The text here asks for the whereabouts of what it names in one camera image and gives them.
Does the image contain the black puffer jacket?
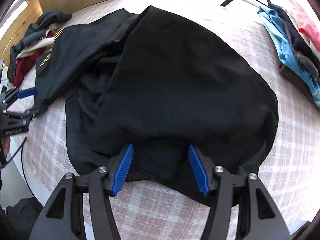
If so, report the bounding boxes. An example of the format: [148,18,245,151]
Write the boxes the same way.
[6,197,43,239]

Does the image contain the cream white garment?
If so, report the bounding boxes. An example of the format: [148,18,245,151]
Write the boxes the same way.
[16,23,61,59]

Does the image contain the dark red garment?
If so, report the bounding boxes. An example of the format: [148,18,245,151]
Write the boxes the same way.
[12,31,54,87]

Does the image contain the person's left hand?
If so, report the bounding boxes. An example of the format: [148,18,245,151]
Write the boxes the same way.
[1,137,10,157]

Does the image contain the blue folded garment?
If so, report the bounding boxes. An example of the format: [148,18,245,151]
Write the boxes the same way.
[258,7,319,107]

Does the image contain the black yellow-striped shorts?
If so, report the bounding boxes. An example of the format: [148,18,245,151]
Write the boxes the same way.
[33,6,278,205]

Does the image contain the black clothes pile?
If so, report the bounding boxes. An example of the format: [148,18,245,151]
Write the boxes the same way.
[7,9,72,83]

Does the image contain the dark navy folded garment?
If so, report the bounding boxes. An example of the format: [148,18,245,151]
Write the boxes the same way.
[268,3,319,69]

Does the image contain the pine plank board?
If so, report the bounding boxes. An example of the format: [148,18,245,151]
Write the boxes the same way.
[1,0,43,66]

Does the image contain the pink red folded garment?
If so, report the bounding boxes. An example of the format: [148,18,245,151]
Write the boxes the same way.
[288,0,319,50]

